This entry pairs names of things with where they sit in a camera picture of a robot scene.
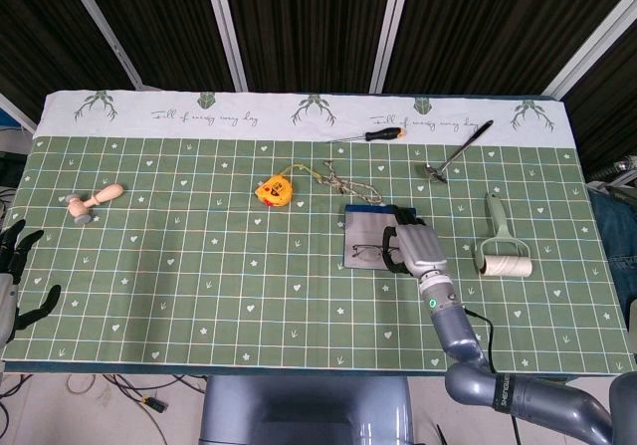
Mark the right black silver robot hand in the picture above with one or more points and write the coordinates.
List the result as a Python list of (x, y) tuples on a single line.
[(420, 248)]

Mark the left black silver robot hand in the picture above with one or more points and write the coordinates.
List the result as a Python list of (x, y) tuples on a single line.
[(6, 305)]

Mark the wire-frame eyeglasses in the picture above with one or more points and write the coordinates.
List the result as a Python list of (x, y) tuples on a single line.
[(365, 252)]

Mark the grey pouch with blue edge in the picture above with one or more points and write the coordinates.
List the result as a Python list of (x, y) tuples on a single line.
[(363, 228)]

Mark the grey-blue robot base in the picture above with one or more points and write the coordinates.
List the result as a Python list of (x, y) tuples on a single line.
[(308, 405)]

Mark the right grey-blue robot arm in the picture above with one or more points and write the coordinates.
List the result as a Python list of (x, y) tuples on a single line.
[(458, 335)]

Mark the green lint roller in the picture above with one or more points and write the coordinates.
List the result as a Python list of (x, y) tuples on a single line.
[(505, 266)]

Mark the wooden mallet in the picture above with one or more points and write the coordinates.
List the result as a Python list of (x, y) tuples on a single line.
[(107, 194)]

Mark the yellow tape measure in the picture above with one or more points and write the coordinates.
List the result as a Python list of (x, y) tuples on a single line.
[(274, 192)]

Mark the white blue panel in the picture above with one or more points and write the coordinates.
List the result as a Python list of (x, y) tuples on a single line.
[(15, 139)]

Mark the green grid tablecloth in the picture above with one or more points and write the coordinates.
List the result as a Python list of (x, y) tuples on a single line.
[(199, 266)]

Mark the blue jeans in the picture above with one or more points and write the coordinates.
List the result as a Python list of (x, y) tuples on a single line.
[(617, 226)]

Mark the white partition post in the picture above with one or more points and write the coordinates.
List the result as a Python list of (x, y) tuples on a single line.
[(224, 27), (390, 27), (99, 22), (592, 42)]

